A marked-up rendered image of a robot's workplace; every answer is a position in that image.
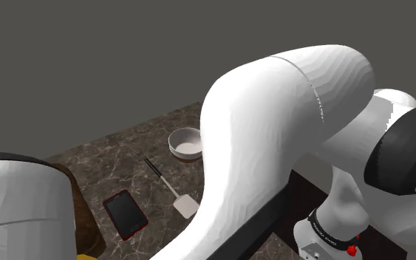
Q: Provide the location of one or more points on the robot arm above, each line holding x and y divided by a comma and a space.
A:
265, 144

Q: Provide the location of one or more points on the white bowl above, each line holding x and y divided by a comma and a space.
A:
186, 147

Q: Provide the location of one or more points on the black phone with red edge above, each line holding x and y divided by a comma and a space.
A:
124, 214

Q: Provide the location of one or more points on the brown rounded object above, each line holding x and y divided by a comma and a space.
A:
87, 223

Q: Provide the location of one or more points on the yellow object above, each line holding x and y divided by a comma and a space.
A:
86, 257

